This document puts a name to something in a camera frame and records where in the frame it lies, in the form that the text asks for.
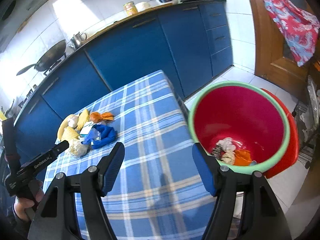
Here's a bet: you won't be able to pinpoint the blue plastic bag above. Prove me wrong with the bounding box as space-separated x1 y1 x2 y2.
81 124 117 150

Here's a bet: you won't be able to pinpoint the white pink trash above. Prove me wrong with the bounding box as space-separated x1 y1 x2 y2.
216 137 236 165

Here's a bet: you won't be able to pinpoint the large yellow foam net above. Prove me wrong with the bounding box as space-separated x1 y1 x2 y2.
60 126 80 142

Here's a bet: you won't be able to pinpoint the orange trash piece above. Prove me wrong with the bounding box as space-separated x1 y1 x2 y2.
234 150 252 166

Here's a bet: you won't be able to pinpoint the blue kitchen cabinets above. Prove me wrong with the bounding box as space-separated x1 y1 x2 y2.
15 0 233 162

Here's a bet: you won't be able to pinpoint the person's left hand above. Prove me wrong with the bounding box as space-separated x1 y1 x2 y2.
14 180 44 222

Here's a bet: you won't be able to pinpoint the white teal paper box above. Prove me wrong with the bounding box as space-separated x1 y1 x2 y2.
79 121 100 138

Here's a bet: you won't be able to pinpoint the red plastic basin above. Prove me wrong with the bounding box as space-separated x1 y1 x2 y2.
260 88 300 180

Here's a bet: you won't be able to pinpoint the blue plaid tablecloth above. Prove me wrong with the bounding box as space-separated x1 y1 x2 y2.
42 69 218 240

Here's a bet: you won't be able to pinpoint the white garlic bulb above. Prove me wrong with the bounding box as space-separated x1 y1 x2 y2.
68 115 79 128

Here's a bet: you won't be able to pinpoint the orange peel piece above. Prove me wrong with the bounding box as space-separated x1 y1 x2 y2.
89 112 114 124

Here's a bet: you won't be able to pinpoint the small yellow foam net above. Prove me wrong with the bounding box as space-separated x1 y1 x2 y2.
76 109 89 131

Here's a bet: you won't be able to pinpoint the yellow banana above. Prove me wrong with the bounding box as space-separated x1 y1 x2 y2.
57 114 75 141

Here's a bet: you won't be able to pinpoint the red bin green rim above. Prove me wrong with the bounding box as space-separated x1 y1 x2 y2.
188 81 290 174

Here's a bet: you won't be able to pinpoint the black wok pan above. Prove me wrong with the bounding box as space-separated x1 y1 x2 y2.
16 40 66 76

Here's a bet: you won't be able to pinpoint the steel kettle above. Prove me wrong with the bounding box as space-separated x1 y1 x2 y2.
69 32 87 50

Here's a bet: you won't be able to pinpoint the wooden door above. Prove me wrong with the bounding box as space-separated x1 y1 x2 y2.
249 0 313 103

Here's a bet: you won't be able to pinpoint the yellow food can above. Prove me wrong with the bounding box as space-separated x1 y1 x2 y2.
123 1 138 16

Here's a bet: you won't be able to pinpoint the white bowl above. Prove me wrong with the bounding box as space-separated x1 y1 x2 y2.
135 2 151 12

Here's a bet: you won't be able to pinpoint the range hood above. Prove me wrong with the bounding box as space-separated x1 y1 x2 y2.
1 0 48 53

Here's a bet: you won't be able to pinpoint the red floral cloth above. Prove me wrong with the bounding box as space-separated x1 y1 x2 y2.
262 0 319 67

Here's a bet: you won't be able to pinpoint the metal wire rack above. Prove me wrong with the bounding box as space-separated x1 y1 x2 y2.
292 75 319 170

